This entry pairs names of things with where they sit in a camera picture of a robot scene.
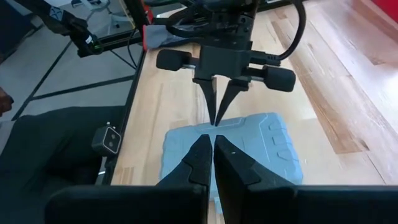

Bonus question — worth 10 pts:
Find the black left wrist camera cable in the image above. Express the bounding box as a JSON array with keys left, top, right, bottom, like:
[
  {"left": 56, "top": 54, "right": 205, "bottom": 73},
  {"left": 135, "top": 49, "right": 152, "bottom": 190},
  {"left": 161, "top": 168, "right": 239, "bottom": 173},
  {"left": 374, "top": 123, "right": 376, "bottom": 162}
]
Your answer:
[{"left": 251, "top": 0, "right": 308, "bottom": 67}]

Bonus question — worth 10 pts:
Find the person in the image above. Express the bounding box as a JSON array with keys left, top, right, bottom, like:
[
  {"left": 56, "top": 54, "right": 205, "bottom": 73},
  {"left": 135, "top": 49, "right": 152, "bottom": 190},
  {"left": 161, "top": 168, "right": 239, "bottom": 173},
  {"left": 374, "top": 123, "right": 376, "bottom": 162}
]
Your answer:
[{"left": 0, "top": 105, "right": 125, "bottom": 224}]

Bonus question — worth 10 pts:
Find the person's hand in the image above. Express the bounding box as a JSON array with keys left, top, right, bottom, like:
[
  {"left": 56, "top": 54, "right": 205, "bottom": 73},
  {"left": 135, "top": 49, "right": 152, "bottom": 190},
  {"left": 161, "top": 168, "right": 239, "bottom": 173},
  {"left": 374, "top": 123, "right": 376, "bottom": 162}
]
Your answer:
[{"left": 0, "top": 86, "right": 15, "bottom": 118}]

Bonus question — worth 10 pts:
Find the grey plastic tool case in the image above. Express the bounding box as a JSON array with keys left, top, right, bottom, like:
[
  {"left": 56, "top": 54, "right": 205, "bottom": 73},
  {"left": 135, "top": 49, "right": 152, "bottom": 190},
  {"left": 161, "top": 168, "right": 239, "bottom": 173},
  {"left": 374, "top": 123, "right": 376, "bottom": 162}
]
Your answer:
[{"left": 160, "top": 112, "right": 304, "bottom": 215}]

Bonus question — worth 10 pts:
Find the black grey work glove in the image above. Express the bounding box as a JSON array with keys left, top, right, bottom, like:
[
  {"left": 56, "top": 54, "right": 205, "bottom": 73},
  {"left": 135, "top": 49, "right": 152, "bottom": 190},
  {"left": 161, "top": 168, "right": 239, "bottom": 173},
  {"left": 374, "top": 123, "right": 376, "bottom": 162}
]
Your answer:
[{"left": 142, "top": 24, "right": 190, "bottom": 50}]

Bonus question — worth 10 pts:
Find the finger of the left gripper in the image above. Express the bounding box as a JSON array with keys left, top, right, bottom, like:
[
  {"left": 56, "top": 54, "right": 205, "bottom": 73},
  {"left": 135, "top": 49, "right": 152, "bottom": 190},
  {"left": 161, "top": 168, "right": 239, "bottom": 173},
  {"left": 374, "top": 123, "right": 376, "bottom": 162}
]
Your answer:
[
  {"left": 192, "top": 76, "right": 218, "bottom": 126},
  {"left": 215, "top": 77, "right": 251, "bottom": 127}
]

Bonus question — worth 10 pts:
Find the red plastic bin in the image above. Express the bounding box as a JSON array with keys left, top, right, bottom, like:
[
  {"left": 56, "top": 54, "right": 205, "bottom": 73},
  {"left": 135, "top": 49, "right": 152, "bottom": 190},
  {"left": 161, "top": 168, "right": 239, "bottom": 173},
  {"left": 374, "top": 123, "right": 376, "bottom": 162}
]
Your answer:
[{"left": 371, "top": 0, "right": 398, "bottom": 15}]

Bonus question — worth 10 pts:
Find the table-level camera module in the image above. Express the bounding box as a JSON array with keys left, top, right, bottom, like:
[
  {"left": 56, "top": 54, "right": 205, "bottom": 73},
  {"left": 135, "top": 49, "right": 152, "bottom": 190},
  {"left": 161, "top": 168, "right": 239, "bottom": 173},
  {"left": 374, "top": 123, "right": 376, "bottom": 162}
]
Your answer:
[{"left": 91, "top": 123, "right": 122, "bottom": 157}]

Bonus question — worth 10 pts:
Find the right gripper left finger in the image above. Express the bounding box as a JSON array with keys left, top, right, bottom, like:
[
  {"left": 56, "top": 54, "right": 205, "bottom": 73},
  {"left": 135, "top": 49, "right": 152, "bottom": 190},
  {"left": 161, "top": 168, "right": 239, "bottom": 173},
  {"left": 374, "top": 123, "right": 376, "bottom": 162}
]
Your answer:
[{"left": 45, "top": 134, "right": 213, "bottom": 224}]

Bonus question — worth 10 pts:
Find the black aluminium table frame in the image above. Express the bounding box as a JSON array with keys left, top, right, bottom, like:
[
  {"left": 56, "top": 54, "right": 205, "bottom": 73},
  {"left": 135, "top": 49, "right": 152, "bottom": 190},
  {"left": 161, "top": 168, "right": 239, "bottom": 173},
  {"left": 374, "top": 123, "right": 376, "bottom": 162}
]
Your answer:
[{"left": 96, "top": 27, "right": 149, "bottom": 187}]

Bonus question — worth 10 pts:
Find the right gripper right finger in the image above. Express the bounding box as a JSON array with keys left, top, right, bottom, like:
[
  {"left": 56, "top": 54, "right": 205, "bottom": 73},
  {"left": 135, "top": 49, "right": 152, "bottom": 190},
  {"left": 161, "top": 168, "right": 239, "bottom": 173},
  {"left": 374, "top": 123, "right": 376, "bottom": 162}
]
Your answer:
[{"left": 213, "top": 135, "right": 398, "bottom": 224}]

